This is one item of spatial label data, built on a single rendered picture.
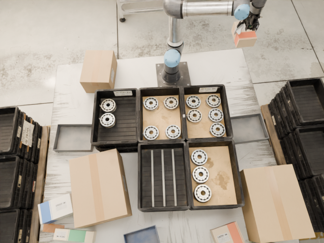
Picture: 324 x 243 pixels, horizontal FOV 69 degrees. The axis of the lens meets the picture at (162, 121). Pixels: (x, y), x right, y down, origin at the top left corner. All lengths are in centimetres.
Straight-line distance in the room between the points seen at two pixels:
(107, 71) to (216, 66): 89
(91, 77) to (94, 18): 181
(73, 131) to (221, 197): 114
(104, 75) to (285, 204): 145
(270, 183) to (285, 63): 196
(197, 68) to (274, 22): 183
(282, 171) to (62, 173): 143
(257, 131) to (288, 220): 63
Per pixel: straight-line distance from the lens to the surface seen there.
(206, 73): 200
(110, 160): 150
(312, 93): 247
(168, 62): 172
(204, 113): 167
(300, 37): 359
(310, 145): 237
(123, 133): 162
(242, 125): 183
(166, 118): 163
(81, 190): 151
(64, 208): 165
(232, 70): 206
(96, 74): 186
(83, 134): 183
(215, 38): 322
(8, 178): 236
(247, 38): 172
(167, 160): 153
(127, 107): 169
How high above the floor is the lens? 231
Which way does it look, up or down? 66 degrees down
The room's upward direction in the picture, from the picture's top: 3 degrees counter-clockwise
